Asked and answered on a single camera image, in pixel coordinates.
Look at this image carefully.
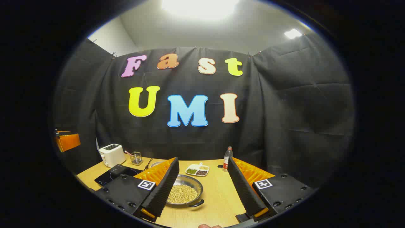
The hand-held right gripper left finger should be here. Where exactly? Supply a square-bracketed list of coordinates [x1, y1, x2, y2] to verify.
[95, 157, 180, 222]

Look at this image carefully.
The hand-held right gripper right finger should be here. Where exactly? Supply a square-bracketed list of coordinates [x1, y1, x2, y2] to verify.
[227, 157, 317, 224]

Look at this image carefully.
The steel pot with black handles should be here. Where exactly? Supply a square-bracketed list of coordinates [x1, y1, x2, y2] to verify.
[166, 174, 205, 208]

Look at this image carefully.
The black induction cooktop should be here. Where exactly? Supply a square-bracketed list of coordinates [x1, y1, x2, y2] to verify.
[94, 164, 143, 187]

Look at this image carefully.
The pile of soybeans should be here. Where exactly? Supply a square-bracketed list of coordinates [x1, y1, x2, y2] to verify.
[168, 185, 198, 204]

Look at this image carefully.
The clear plastic water bottle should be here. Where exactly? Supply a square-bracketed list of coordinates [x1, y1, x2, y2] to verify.
[222, 146, 234, 172]

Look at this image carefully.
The white divided dish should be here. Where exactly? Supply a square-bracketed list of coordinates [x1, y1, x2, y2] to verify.
[185, 163, 210, 177]

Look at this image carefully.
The white toaster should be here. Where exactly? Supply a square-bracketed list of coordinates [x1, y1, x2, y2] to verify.
[99, 144, 126, 168]

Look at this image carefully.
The small ceiling light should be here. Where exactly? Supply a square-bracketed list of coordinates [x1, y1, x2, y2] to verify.
[284, 28, 303, 39]

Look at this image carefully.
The large ceiling light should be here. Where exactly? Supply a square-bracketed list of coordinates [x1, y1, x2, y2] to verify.
[161, 0, 239, 19]

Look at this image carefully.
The small wire mesh basket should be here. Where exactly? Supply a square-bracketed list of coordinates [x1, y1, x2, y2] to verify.
[130, 151, 143, 166]

